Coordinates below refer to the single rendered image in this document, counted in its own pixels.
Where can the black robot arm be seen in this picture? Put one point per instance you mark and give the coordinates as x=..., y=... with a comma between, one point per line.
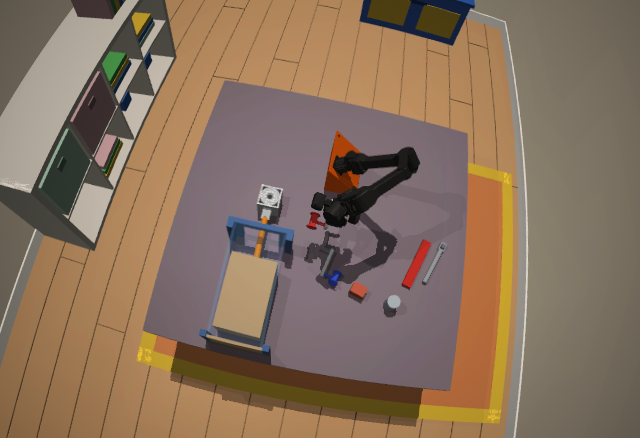
x=363, y=198

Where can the grey crank handle with dark red knob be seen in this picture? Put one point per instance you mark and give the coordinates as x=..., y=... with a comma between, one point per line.
x=313, y=222

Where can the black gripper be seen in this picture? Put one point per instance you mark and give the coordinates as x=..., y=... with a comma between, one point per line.
x=319, y=201

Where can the light grey cylinder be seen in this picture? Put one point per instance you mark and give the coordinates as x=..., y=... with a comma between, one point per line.
x=391, y=303

